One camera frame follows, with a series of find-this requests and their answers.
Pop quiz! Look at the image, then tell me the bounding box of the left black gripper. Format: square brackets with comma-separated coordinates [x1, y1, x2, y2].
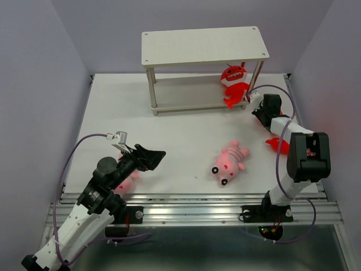
[111, 143, 166, 189]

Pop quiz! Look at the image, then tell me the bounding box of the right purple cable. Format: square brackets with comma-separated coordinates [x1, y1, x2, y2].
[242, 84, 316, 245]

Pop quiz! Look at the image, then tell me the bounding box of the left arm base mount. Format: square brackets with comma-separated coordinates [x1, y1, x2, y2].
[104, 204, 144, 241]

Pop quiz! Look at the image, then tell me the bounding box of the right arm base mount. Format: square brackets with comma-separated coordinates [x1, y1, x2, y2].
[238, 192, 293, 241]

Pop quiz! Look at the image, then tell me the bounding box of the white two-tier shelf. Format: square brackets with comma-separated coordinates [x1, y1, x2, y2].
[142, 26, 270, 115]

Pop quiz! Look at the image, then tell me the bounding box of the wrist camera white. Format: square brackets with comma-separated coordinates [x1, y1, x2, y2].
[248, 90, 263, 110]
[106, 131, 132, 153]

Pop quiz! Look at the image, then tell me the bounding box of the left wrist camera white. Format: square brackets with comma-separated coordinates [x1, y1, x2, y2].
[106, 131, 132, 153]

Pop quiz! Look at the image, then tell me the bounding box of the pink striped plush left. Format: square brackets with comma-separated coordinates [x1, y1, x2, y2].
[113, 170, 139, 196]

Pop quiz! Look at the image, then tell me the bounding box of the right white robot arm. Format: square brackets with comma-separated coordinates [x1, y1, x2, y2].
[242, 94, 331, 223]

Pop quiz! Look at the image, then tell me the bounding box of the purple cable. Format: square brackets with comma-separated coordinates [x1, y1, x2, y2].
[242, 84, 316, 245]
[52, 133, 152, 265]

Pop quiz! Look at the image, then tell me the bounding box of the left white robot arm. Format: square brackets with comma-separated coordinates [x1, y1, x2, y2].
[21, 144, 166, 270]

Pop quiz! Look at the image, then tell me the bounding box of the pink striped plush centre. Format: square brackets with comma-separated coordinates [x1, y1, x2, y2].
[211, 140, 249, 186]

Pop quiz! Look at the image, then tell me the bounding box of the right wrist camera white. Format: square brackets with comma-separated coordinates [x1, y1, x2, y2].
[248, 90, 263, 110]

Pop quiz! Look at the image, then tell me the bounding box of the red shark plush white belly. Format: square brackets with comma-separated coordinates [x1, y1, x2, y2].
[220, 62, 249, 109]

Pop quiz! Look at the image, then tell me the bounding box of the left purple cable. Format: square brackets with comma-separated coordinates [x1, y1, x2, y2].
[52, 133, 152, 265]

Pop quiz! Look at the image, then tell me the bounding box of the pink striped plush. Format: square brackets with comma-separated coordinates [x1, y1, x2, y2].
[211, 140, 249, 186]
[113, 170, 139, 196]

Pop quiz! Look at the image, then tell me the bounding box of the aluminium rail frame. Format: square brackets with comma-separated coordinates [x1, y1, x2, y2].
[33, 73, 356, 271]

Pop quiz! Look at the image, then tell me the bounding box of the red plush purple horn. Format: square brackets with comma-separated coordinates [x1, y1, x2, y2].
[265, 137, 289, 155]

